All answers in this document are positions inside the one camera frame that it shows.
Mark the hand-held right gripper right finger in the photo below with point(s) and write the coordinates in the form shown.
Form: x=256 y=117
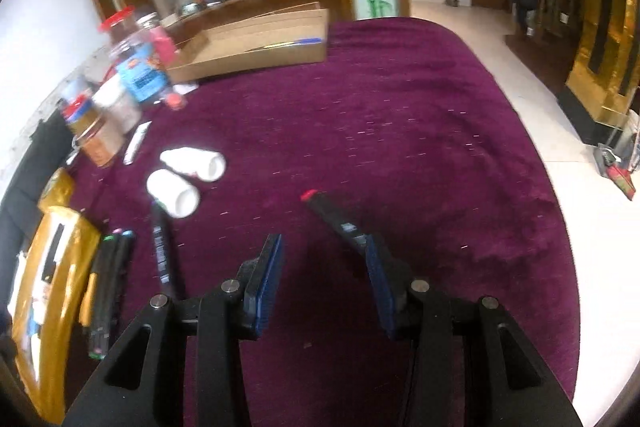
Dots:
x=381 y=292

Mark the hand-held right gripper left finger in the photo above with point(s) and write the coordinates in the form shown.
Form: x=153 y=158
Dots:
x=265 y=287

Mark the black marker red caps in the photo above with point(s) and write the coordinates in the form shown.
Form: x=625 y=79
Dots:
x=332 y=219

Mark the yellow box white inside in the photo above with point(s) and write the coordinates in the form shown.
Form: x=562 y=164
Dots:
x=60 y=307

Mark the cardboard box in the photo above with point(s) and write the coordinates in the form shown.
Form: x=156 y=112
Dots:
x=240 y=57

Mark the blue pen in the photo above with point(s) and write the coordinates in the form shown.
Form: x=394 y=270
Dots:
x=295 y=43

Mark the black marker purple caps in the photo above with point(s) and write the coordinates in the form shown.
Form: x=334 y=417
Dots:
x=162 y=247

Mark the white bottle green label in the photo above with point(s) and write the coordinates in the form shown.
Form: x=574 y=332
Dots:
x=172 y=192

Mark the black marker blue caps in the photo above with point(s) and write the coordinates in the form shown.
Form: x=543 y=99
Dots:
x=122 y=267

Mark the black marker pink caps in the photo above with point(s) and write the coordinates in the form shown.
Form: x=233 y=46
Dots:
x=111 y=277

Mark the purple tablecloth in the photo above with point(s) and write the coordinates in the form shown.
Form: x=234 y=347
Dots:
x=400 y=132

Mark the black marker green caps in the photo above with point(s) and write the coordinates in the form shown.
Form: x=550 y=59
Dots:
x=100 y=307

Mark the yellow pen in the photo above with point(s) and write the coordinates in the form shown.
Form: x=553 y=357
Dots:
x=88 y=299

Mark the white tube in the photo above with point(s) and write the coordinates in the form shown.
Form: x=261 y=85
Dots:
x=137 y=142

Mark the small red white item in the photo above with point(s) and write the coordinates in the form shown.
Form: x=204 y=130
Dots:
x=175 y=101

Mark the brown glass jar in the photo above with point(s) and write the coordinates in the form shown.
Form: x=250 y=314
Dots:
x=100 y=142

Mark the yellow packet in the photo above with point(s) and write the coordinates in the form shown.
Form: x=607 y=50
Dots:
x=57 y=189

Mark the jar pale lid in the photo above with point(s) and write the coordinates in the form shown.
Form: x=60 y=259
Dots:
x=117 y=104

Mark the blue label jar red lid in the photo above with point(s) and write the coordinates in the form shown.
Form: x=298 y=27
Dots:
x=145 y=74

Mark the yellow jar red lid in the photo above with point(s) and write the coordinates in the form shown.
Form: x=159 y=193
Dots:
x=77 y=114

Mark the black sofa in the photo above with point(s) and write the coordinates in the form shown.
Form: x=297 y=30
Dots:
x=25 y=187

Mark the red bag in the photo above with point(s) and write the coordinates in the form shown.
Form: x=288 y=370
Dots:
x=165 y=44

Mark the bag on floor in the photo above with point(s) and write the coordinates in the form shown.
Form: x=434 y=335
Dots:
x=620 y=167

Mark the gold black pillar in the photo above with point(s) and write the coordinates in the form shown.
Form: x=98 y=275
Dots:
x=605 y=32

